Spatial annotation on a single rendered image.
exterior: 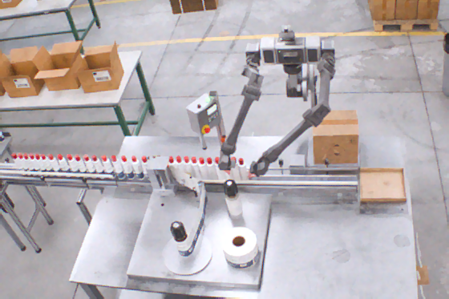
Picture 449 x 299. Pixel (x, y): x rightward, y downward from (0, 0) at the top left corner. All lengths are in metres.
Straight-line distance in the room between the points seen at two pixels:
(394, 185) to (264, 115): 2.14
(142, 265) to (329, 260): 1.11
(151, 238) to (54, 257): 1.56
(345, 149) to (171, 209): 1.19
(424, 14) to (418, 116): 1.66
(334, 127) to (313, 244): 0.77
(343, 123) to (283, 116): 1.83
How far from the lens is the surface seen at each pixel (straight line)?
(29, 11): 6.86
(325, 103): 3.00
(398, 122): 5.05
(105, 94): 4.63
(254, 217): 3.17
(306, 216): 3.21
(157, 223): 3.29
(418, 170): 4.62
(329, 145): 3.33
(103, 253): 3.33
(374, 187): 3.35
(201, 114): 3.04
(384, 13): 6.25
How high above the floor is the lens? 3.38
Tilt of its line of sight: 42 degrees down
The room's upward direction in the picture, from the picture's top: 12 degrees counter-clockwise
